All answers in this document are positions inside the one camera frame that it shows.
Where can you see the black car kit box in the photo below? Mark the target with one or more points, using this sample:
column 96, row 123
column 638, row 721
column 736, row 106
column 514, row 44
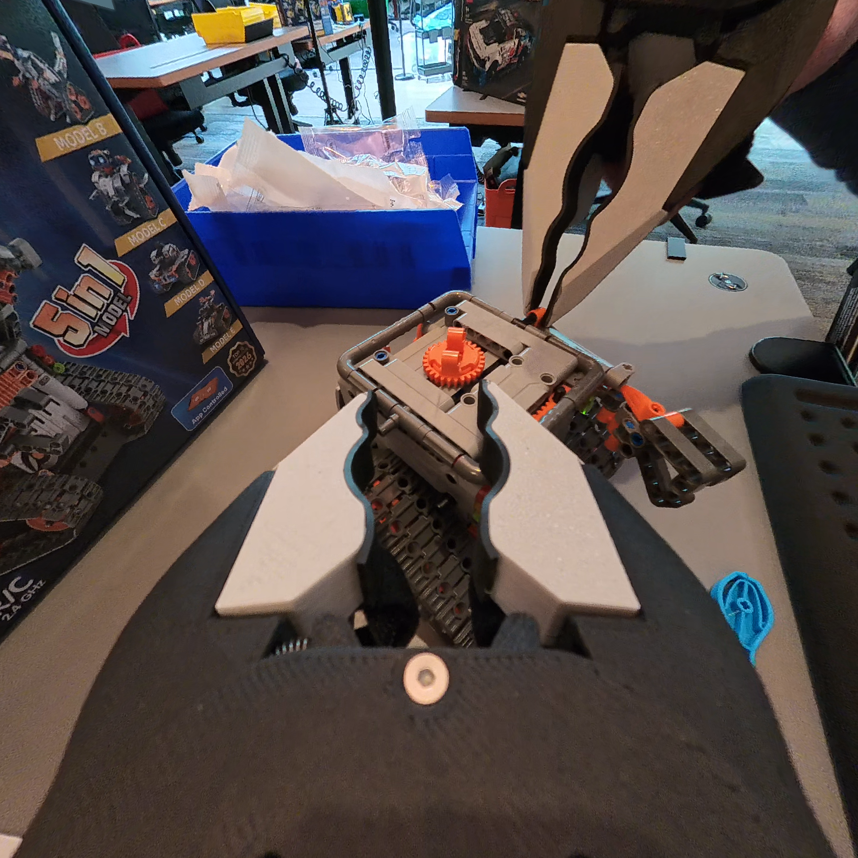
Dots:
column 496, row 40

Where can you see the grey orange tracked toy robot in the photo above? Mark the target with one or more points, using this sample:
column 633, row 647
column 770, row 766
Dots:
column 509, row 362

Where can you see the person's right forearm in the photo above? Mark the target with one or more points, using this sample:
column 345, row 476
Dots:
column 824, row 127

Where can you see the yellow plastic bin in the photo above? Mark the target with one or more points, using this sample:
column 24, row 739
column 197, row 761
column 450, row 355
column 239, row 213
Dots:
column 231, row 23

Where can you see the wooden top office desk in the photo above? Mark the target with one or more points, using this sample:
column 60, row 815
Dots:
column 201, row 60
column 469, row 107

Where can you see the dark blue robot kit box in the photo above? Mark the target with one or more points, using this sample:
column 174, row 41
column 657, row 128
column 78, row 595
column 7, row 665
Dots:
column 67, row 201

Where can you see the blue plastic brick separator tool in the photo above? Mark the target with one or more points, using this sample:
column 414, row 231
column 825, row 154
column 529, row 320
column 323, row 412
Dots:
column 716, row 596

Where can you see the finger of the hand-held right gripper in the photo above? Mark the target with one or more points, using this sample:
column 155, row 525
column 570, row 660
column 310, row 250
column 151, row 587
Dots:
column 563, row 134
column 670, row 134

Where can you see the blue plastic bin with bags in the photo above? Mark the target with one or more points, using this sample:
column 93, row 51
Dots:
column 322, row 255

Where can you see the black support pole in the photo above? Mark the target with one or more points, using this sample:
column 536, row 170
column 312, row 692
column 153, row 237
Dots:
column 382, row 53

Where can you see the orange plastic crate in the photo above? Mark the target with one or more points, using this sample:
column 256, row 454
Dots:
column 499, row 204

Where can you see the black rounded pad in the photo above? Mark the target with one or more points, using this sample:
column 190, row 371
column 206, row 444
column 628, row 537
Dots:
column 791, row 358

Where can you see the crumpled clear plastic bags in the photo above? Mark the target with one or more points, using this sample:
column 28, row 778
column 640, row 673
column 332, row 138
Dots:
column 281, row 174

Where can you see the grey orange toy arm assembly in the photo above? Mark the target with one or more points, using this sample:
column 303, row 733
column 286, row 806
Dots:
column 647, row 409

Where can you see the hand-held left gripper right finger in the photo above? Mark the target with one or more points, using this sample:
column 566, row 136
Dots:
column 563, row 536

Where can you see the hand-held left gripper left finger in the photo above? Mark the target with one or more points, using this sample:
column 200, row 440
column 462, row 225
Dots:
column 295, row 536

